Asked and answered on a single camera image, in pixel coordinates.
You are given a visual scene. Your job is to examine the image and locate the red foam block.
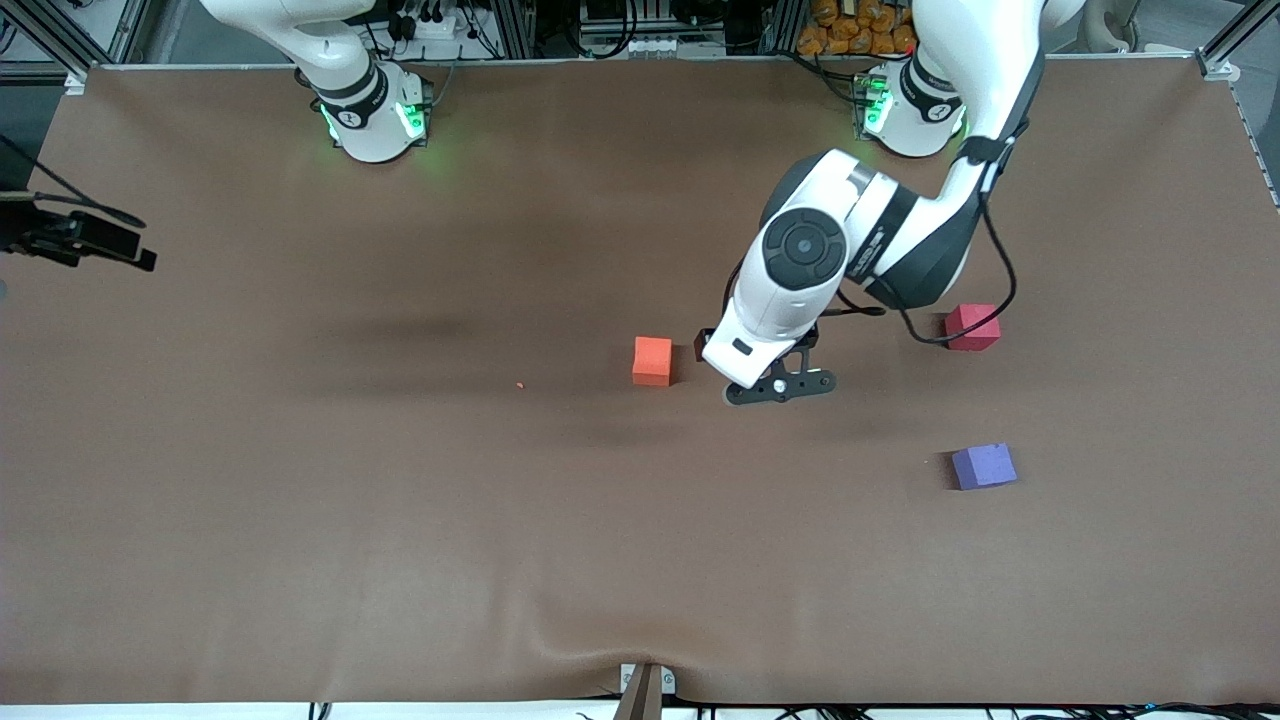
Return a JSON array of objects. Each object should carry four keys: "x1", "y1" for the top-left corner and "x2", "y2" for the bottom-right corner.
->
[{"x1": 944, "y1": 304, "x2": 1001, "y2": 352}]

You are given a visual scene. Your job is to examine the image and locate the brown camera pole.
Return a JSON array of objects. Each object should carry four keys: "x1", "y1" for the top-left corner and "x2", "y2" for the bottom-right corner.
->
[{"x1": 612, "y1": 665, "x2": 664, "y2": 720}]

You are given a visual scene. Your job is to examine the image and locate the white connector row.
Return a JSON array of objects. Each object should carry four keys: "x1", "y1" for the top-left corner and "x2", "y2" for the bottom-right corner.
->
[{"x1": 588, "y1": 35, "x2": 682, "y2": 58}]

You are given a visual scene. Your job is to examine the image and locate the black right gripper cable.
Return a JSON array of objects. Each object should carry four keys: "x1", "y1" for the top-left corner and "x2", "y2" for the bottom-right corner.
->
[{"x1": 0, "y1": 133, "x2": 149, "y2": 230}]

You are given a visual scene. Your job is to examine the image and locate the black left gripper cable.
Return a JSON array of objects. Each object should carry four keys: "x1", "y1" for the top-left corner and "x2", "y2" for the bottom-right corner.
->
[{"x1": 825, "y1": 140, "x2": 1020, "y2": 349}]

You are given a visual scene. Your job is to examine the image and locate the diagonal aluminium frame bar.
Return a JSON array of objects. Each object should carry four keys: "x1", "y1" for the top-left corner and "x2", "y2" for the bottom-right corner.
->
[
  {"x1": 1198, "y1": 0, "x2": 1280, "y2": 73},
  {"x1": 18, "y1": 0, "x2": 93, "y2": 83}
]

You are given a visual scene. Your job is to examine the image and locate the brown table cover sheet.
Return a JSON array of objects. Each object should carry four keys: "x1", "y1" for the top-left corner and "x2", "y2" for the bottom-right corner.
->
[{"x1": 0, "y1": 55, "x2": 1280, "y2": 707}]

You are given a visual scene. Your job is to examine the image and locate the white power strip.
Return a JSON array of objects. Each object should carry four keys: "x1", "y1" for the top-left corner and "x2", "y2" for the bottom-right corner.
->
[{"x1": 398, "y1": 8, "x2": 472, "y2": 43}]

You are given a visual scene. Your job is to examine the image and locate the orange foam block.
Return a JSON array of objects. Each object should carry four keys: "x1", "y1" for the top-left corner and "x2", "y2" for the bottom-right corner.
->
[{"x1": 632, "y1": 336, "x2": 675, "y2": 388}]

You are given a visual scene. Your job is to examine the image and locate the pile of orange pieces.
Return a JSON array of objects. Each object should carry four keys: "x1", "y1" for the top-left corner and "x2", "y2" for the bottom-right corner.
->
[{"x1": 797, "y1": 0, "x2": 921, "y2": 58}]

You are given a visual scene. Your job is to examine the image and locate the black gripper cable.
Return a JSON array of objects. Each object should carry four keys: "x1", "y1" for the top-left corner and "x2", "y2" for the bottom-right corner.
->
[
  {"x1": 825, "y1": 140, "x2": 1020, "y2": 349},
  {"x1": 0, "y1": 133, "x2": 149, "y2": 230}
]

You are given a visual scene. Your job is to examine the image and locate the grey metal clamp bracket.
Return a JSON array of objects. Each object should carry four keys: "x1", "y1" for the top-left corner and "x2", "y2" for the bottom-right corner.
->
[{"x1": 619, "y1": 662, "x2": 677, "y2": 697}]

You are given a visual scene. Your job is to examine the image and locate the aluminium frame post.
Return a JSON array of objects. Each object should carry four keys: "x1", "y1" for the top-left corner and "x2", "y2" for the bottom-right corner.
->
[
  {"x1": 770, "y1": 0, "x2": 807, "y2": 56},
  {"x1": 497, "y1": 0, "x2": 537, "y2": 59},
  {"x1": 100, "y1": 0, "x2": 153, "y2": 64}
]

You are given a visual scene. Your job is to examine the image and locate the purple foam block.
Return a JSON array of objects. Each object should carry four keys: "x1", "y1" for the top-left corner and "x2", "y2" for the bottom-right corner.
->
[{"x1": 950, "y1": 443, "x2": 1019, "y2": 492}]

